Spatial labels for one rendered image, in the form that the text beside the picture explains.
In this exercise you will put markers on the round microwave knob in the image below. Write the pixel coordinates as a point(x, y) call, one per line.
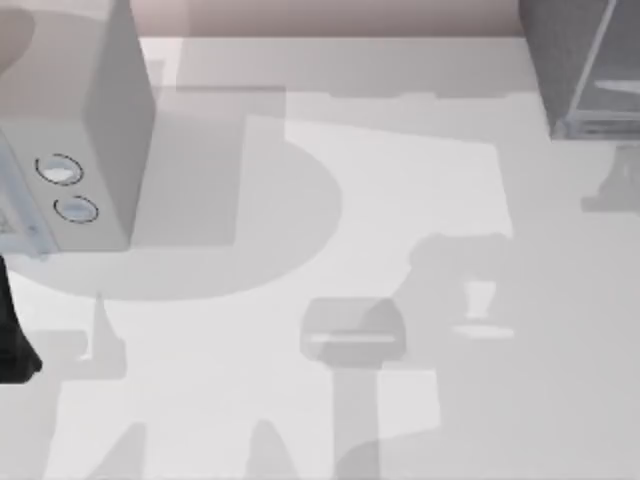
point(59, 169)
point(76, 209)

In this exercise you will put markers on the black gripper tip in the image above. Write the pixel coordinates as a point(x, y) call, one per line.
point(12, 345)

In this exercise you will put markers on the grey cabinet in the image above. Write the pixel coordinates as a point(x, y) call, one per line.
point(580, 65)

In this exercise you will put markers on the pale microwave oven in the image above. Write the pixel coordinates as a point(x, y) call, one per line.
point(75, 100)

